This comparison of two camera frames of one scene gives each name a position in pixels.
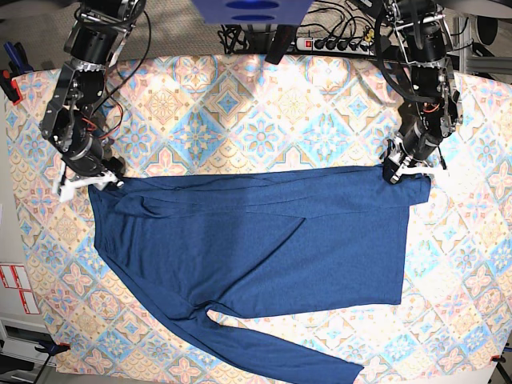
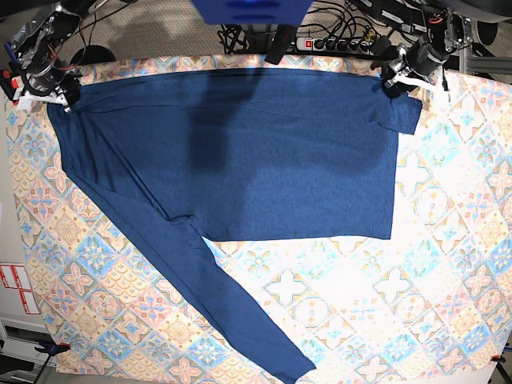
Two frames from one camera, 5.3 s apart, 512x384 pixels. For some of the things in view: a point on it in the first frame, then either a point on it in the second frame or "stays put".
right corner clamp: (499, 358) stays put
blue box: (252, 12) stays put
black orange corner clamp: (52, 348) stays put
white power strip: (335, 46) stays put
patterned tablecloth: (178, 114) stays put
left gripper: (89, 162) -> (46, 77)
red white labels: (15, 277) stays put
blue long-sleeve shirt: (195, 246) -> (246, 154)
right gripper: (414, 146) -> (421, 59)
